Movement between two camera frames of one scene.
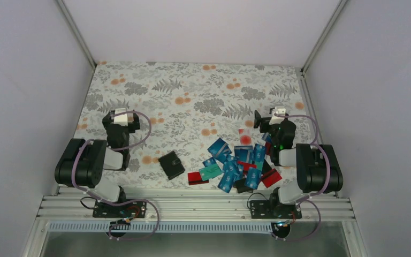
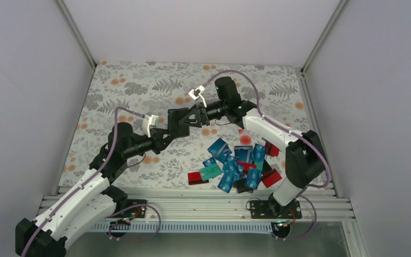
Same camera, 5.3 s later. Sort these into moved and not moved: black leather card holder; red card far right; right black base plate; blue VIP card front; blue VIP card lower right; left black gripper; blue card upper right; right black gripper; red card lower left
Moved: black leather card holder; right black gripper; left black gripper
Not moved: right black base plate; blue VIP card front; red card lower left; blue card upper right; red card far right; blue VIP card lower right
